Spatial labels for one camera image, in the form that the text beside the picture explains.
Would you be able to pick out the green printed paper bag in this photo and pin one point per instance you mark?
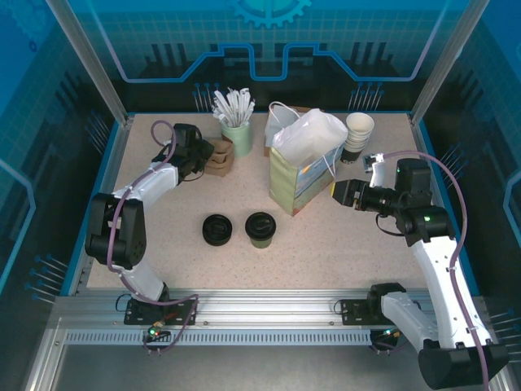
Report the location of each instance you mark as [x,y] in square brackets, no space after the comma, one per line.
[285,179]

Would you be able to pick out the small lit circuit board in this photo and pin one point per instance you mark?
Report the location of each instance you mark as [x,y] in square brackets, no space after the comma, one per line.
[392,332]
[156,332]

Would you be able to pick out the black cup lid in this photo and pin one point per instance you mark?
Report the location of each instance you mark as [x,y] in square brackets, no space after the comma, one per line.
[217,230]
[260,224]

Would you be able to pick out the green straw holder cup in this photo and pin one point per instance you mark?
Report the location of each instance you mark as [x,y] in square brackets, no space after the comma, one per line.
[238,140]

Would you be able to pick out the folded white paper bag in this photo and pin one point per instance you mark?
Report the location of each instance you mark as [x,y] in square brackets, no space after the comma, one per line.
[272,130]

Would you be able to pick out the aluminium side rail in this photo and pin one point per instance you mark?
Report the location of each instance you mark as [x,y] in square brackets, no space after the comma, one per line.
[118,155]

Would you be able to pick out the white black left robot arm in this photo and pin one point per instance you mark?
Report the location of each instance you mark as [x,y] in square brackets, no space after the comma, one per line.
[138,183]

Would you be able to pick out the brown pulp cup carrier stack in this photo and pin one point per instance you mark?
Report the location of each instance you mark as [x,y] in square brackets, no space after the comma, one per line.
[221,169]

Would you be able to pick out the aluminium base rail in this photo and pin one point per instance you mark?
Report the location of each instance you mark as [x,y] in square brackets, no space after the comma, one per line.
[264,303]

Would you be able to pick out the stack of paper cups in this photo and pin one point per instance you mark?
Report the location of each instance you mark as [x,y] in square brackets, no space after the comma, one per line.
[360,122]

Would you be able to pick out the aluminium corner post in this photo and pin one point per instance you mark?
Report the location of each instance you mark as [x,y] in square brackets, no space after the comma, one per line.
[93,61]
[443,61]

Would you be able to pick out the white black paper cup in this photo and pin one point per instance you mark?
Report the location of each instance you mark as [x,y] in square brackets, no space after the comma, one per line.
[350,141]
[349,145]
[350,159]
[348,149]

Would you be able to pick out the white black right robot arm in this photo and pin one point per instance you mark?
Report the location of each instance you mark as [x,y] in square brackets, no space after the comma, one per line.
[443,285]

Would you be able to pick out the white wrapped straw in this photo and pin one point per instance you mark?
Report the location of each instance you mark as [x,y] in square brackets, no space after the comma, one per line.
[220,114]
[221,106]
[233,104]
[248,111]
[243,104]

